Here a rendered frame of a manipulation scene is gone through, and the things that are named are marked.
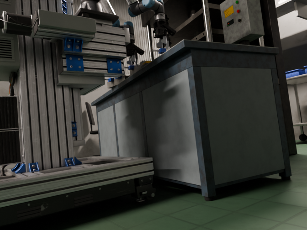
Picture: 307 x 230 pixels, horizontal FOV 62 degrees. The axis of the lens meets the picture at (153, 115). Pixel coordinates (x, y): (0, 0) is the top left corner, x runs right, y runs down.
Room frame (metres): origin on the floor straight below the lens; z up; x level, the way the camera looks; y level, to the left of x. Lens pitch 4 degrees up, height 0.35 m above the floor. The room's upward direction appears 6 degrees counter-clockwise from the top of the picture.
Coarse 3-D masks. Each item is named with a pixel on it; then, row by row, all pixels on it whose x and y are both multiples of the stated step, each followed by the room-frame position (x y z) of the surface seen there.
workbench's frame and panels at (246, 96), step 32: (160, 64) 1.51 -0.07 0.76; (192, 64) 1.27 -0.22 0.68; (224, 64) 1.36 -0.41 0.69; (256, 64) 1.48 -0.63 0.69; (128, 96) 2.06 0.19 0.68; (160, 96) 1.59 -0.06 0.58; (192, 96) 1.29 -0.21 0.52; (224, 96) 1.35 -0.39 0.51; (256, 96) 1.46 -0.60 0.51; (128, 128) 2.13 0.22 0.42; (160, 128) 1.63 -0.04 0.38; (192, 128) 1.33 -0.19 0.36; (224, 128) 1.34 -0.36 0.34; (256, 128) 1.45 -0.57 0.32; (160, 160) 1.68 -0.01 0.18; (192, 160) 1.36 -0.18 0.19; (224, 160) 1.33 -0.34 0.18; (256, 160) 1.43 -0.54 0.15; (288, 160) 1.55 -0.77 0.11
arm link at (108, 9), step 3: (102, 0) 1.81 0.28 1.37; (105, 0) 1.81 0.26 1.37; (102, 3) 1.81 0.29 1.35; (105, 3) 1.81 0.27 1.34; (108, 3) 1.82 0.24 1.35; (102, 6) 1.82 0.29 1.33; (105, 6) 1.81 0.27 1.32; (108, 6) 1.82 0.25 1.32; (105, 9) 1.82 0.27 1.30; (108, 9) 1.81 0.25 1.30; (111, 9) 1.82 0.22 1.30; (105, 12) 1.82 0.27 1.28; (108, 12) 1.81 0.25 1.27; (111, 12) 1.82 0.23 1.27; (114, 12) 1.84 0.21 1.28; (117, 21) 1.80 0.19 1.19; (114, 24) 1.80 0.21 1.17; (117, 24) 1.81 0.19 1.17
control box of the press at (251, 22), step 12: (228, 0) 2.17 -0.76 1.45; (240, 0) 2.05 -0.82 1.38; (252, 0) 2.03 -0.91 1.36; (228, 12) 2.18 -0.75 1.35; (240, 12) 2.07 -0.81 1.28; (252, 12) 2.02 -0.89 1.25; (228, 24) 2.20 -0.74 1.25; (240, 24) 2.08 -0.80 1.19; (252, 24) 2.01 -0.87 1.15; (228, 36) 2.22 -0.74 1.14; (240, 36) 2.10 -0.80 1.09; (252, 36) 2.07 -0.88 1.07
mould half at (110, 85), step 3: (126, 75) 2.07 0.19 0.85; (123, 78) 2.07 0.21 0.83; (114, 81) 2.16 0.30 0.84; (117, 81) 2.13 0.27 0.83; (120, 81) 2.10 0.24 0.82; (108, 84) 2.23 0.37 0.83; (111, 84) 2.19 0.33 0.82; (114, 84) 2.17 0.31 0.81; (108, 87) 2.23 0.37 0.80; (111, 87) 2.22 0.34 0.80
